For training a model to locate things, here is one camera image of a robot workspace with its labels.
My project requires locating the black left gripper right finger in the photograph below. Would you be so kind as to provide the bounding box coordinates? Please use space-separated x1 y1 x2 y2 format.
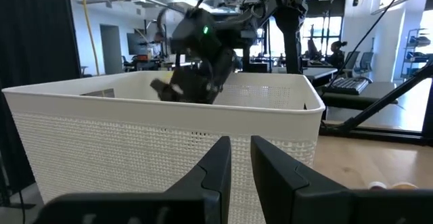
250 135 433 224

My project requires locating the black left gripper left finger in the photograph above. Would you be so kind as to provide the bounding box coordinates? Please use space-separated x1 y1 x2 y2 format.
32 135 232 224

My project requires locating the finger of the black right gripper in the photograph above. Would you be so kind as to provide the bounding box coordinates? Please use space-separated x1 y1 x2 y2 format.
150 77 185 102

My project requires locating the white perforated plastic basket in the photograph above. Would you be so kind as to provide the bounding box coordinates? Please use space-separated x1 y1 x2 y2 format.
1 70 326 224

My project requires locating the grey door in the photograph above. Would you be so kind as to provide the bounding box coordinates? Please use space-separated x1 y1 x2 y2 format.
99 24 124 76

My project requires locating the black side desk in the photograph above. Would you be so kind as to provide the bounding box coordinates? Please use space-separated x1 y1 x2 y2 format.
321 81 399 112

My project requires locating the black computer keyboard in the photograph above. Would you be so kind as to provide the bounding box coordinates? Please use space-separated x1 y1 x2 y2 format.
325 76 373 96

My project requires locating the black curtain divider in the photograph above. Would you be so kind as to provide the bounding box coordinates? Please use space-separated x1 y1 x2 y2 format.
0 0 82 198

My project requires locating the person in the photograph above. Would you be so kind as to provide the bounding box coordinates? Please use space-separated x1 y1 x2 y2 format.
326 40 348 70

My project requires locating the grey office chair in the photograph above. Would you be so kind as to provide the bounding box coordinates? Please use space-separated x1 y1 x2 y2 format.
343 50 361 79
354 51 375 76

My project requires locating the metal storage shelf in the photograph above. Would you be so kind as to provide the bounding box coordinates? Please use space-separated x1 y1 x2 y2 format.
401 27 433 80

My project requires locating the yellow hanging cable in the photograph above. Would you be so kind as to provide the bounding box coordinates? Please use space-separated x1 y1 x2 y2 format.
78 0 101 76

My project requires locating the black aluminium table frame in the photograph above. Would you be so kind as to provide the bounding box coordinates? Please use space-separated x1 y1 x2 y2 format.
319 60 433 147

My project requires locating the thin black cable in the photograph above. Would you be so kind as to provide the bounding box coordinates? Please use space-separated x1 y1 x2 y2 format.
326 0 412 89

